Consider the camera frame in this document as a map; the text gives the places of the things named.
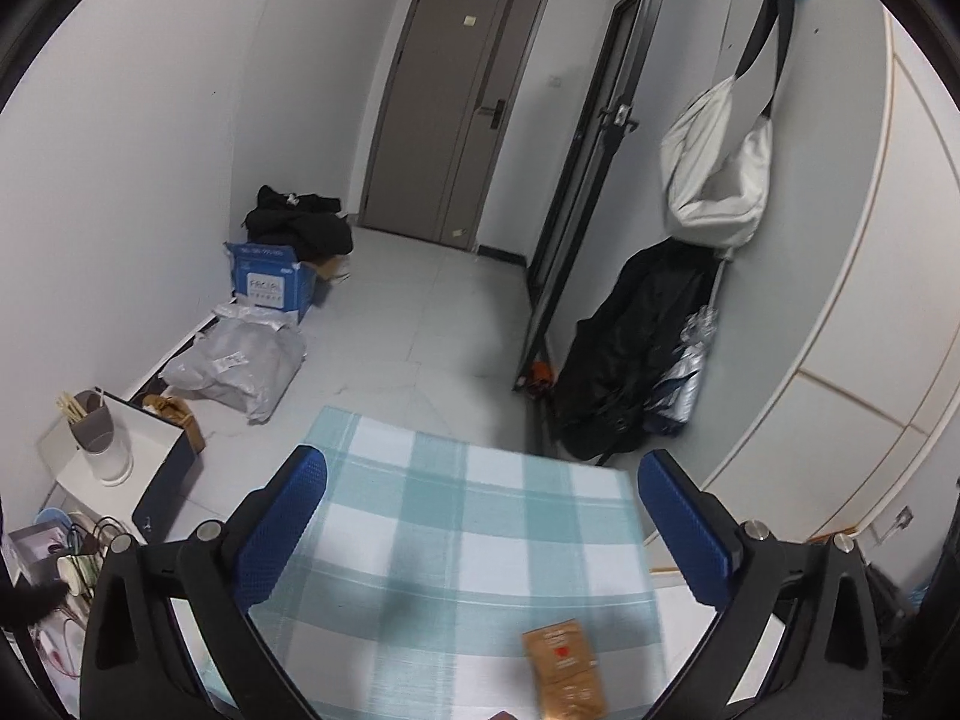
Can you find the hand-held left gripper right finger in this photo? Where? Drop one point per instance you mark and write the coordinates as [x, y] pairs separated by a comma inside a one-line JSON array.
[[686, 532]]

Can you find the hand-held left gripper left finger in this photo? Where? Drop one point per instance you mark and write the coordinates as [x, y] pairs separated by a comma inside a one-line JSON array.
[[283, 521]]

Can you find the brown sachet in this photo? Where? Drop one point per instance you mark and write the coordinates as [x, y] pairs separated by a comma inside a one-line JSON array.
[[566, 667]]

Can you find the white shoulder bag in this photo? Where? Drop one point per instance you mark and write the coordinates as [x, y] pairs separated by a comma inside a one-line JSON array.
[[720, 180]]

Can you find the silver folding umbrella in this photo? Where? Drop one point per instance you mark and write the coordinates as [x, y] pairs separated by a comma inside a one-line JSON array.
[[686, 382]]

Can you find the white navy side cabinet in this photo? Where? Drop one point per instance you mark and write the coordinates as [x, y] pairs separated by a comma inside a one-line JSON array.
[[150, 442]]

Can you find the grey plastic mailer bag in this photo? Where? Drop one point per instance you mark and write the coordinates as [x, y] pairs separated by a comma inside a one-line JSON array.
[[232, 367]]

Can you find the teal checked tablecloth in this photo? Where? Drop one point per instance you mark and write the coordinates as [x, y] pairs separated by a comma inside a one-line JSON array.
[[465, 510]]

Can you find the white translucent container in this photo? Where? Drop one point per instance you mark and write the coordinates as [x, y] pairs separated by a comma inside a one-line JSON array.
[[109, 461]]

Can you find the black jacket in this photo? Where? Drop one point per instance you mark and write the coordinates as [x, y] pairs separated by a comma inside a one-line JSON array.
[[630, 352]]

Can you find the white striped mug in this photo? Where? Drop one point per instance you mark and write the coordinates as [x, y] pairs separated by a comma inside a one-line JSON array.
[[79, 571]]

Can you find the orange object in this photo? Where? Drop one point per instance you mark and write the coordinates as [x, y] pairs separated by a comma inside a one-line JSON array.
[[540, 379]]

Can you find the blue bowl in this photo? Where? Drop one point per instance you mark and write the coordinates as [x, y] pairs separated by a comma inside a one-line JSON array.
[[51, 517]]

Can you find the bundle of wooden chopsticks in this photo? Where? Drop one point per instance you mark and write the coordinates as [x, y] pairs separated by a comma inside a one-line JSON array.
[[73, 405]]

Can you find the blue cardboard box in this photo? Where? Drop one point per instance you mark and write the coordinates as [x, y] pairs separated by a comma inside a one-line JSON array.
[[266, 281]]

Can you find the brown cardboard box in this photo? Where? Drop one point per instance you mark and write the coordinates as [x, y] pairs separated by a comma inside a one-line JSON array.
[[331, 270]]

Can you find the dark cloth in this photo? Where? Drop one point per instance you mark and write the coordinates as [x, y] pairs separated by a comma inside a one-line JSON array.
[[26, 601]]

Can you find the pile of black clothes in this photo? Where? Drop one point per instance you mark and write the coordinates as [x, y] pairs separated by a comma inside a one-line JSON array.
[[300, 225]]

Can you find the white wardrobe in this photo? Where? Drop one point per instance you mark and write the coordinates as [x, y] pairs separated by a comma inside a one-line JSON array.
[[862, 277]]

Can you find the black framed glass door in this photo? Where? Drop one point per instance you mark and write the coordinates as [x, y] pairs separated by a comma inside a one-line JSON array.
[[615, 116]]

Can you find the grey entrance door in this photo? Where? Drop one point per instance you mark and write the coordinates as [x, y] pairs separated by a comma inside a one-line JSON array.
[[442, 112]]

